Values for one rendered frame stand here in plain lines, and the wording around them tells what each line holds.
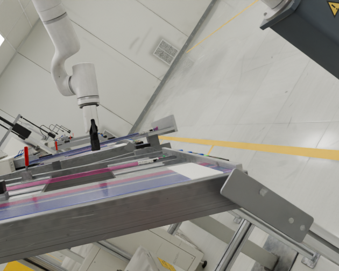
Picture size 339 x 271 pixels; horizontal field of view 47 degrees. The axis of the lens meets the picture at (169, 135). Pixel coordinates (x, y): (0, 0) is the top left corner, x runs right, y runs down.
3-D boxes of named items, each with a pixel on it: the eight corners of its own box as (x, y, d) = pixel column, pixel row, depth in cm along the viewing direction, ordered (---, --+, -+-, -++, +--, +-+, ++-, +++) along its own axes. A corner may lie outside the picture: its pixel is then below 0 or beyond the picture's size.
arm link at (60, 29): (20, 28, 137) (59, 102, 153) (59, 17, 132) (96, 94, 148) (32, 19, 144) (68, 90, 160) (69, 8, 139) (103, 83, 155)
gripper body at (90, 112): (78, 106, 155) (82, 134, 154) (79, 102, 145) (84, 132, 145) (97, 104, 156) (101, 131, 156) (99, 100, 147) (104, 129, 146)
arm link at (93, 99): (76, 100, 154) (77, 108, 154) (77, 97, 145) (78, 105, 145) (98, 98, 156) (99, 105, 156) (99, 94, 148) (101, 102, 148)
